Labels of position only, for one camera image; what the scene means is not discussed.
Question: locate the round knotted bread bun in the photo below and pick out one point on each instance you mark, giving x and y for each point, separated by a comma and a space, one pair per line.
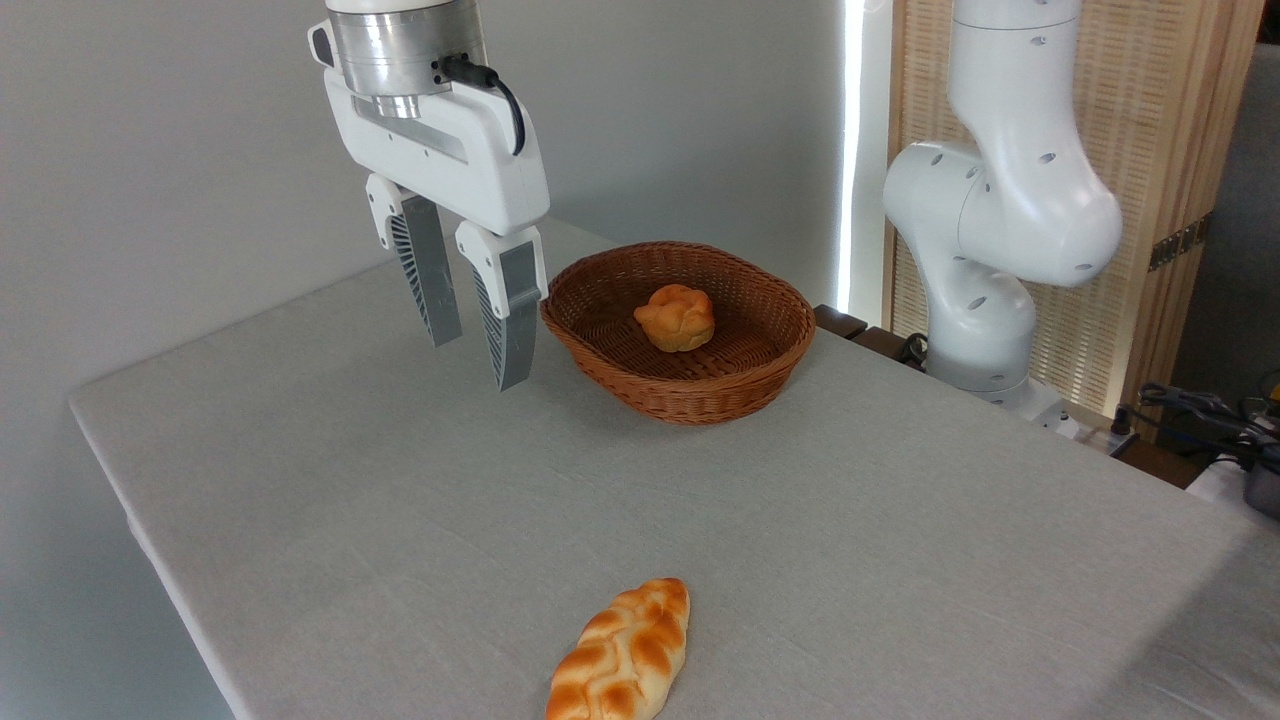
676, 320

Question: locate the dark wooden side table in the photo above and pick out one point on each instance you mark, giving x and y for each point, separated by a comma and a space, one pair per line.
838, 320

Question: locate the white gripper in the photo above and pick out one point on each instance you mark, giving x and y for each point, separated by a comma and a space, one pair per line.
470, 160

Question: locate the wooden slatted folding screen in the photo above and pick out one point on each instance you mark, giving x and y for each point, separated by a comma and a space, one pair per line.
1150, 120

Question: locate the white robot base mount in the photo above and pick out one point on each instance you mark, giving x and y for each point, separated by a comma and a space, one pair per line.
1050, 410

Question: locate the grey tablecloth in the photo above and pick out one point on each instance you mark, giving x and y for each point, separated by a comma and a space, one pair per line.
500, 500

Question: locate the dark metal screen hinge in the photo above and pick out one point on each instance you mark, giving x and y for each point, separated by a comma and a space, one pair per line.
1180, 242

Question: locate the braided bread loaf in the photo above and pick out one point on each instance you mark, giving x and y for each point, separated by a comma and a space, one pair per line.
625, 655

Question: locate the brown wicker basket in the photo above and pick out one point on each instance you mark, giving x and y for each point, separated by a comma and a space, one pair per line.
690, 395

